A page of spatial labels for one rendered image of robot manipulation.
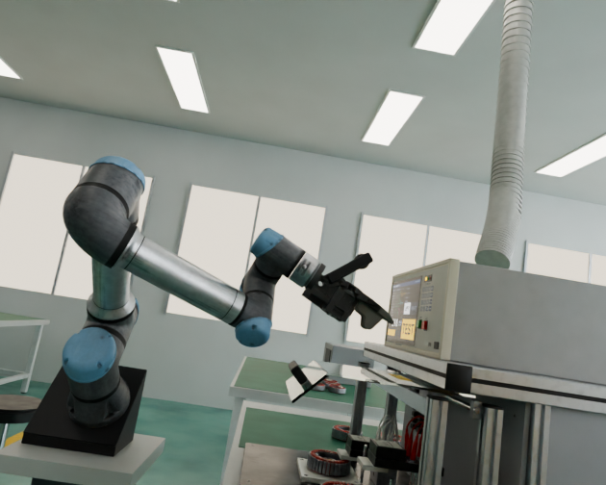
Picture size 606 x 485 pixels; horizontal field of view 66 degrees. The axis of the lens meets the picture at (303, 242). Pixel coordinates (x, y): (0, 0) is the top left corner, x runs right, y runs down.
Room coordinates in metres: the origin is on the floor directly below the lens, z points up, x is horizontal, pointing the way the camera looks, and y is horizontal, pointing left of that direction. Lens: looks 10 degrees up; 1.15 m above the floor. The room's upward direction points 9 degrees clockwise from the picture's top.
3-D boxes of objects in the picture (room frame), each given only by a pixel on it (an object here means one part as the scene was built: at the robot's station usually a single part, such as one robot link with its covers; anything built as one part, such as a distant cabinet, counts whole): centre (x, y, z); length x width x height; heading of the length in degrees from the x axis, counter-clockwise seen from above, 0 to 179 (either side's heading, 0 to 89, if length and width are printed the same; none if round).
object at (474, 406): (1.16, -0.34, 1.04); 0.62 x 0.02 x 0.03; 3
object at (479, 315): (1.16, -0.48, 1.22); 0.44 x 0.39 x 0.20; 3
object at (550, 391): (1.17, -0.48, 1.09); 0.68 x 0.44 x 0.05; 3
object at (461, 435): (1.17, -0.42, 0.92); 0.66 x 0.01 x 0.30; 3
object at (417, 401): (1.16, -0.26, 1.03); 0.62 x 0.01 x 0.03; 3
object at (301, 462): (1.27, -0.16, 0.78); 0.15 x 0.15 x 0.01; 3
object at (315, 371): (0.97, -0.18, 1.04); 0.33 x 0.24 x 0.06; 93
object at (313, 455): (1.27, -0.16, 0.80); 0.11 x 0.11 x 0.04
